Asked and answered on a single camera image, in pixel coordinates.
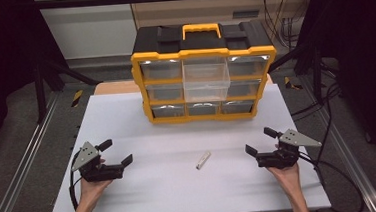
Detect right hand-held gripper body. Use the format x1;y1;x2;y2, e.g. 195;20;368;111
254;126;324;171

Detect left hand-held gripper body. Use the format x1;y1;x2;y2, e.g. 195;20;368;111
69;139;126;184

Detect person's left hand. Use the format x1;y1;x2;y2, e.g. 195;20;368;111
79;174;115;204

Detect person's right hand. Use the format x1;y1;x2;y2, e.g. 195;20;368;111
266;162;302;193

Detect small white cylindrical piece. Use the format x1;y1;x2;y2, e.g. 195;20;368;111
194;151;213;172

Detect yellow black striped floor tape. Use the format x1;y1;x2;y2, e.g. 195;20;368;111
70;89;86;108
283;75;303;92

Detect wooden table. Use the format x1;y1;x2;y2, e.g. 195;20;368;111
92;70;275;98

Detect black metal stand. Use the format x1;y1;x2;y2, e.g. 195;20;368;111
31;53;106;125
266;41;326;108

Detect clear plastic organizer drawer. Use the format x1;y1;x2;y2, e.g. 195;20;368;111
181;55;233;104

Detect set of small clear drawers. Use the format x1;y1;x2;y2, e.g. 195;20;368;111
139;51;275;121

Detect yellow black storage organizer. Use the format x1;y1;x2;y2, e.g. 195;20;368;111
127;17;282;128

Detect left hand-held gripper black cable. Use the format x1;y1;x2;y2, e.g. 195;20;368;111
66;150;92;212

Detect hand-held gripper black cable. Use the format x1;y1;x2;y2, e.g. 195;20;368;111
66;150;92;212
298;147;366;212

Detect right hand-held gripper black cable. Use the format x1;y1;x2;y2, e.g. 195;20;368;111
298;147;366;212

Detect black floor cable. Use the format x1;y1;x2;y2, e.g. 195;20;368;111
287;59;348;167

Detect aluminium floor rail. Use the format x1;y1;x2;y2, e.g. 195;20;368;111
302;69;376;212
0;91;69;212

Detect hanging black cables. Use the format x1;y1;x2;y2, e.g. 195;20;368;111
262;0;316;49

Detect dark wall plate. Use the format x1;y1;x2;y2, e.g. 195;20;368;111
231;9;261;20

